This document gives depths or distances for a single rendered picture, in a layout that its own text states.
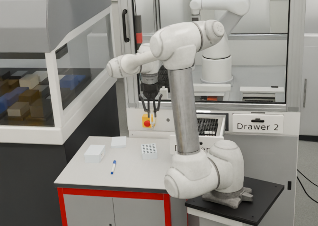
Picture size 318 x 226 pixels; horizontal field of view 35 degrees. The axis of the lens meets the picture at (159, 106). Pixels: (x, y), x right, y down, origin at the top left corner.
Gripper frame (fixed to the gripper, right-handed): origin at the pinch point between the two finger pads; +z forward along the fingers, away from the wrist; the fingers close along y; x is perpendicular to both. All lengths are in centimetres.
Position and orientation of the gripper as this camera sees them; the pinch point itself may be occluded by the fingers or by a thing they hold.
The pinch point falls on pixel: (152, 117)
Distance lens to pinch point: 279.1
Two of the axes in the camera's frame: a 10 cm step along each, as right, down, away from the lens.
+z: 0.5, 9.3, 3.7
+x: -0.2, -3.7, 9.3
